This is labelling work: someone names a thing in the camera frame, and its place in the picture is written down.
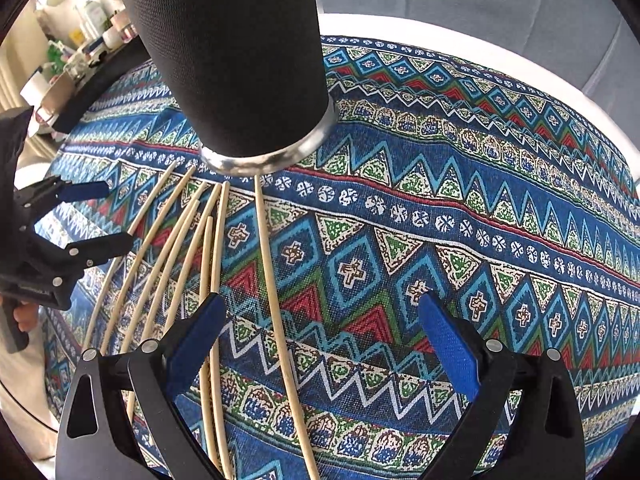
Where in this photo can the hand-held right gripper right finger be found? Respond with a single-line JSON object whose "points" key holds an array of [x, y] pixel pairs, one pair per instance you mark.
{"points": [[450, 350]]}

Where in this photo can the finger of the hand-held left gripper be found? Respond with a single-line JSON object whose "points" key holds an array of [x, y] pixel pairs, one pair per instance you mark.
{"points": [[85, 191], [100, 249]]}

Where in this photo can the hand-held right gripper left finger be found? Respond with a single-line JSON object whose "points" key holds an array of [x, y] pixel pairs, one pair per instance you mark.
{"points": [[195, 340]]}

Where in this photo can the set of wooden chopsticks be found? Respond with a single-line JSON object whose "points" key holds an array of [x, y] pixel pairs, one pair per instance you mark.
{"points": [[259, 195]]}

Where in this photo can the black mesh utensil holder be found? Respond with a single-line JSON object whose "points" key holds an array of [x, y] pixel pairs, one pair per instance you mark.
{"points": [[225, 60]]}

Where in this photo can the person's left hand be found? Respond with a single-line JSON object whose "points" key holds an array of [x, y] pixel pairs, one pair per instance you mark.
{"points": [[24, 316]]}

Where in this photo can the blue patterned tablecloth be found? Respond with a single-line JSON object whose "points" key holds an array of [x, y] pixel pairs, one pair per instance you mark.
{"points": [[400, 240]]}

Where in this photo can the pink jar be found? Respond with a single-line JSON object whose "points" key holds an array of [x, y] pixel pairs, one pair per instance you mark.
{"points": [[122, 22]]}

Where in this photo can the white plastic bottle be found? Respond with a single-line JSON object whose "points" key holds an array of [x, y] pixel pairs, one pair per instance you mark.
{"points": [[94, 17]]}

